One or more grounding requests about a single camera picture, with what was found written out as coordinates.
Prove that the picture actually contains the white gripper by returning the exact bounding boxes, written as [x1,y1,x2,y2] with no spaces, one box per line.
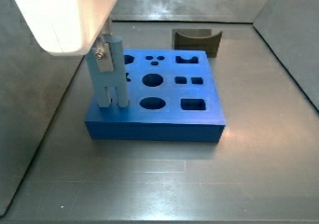
[15,0,118,72]

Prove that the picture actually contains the black curved holder stand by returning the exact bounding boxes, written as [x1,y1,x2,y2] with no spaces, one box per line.
[173,29,224,58]

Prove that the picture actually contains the blue foam shape board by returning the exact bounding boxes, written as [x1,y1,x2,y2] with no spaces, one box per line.
[85,49,226,143]

